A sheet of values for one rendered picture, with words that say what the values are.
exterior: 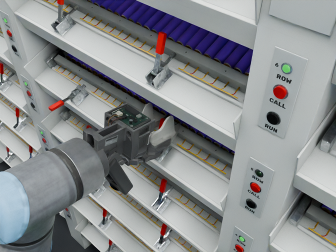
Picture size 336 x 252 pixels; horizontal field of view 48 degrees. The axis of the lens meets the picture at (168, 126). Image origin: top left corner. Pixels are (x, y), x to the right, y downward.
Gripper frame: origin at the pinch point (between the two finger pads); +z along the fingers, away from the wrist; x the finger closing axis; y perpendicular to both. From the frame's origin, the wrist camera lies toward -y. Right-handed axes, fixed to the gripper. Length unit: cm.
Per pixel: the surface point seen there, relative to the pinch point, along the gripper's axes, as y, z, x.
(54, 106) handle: -5.6, -8.5, 26.2
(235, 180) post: 2.2, -5.3, -19.0
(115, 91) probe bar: -1.5, 2.4, 18.1
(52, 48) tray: -0.3, 2.6, 42.3
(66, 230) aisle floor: -95, 13, 56
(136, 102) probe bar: -1.3, 2.7, 11.4
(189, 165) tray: -5.8, -0.2, -6.8
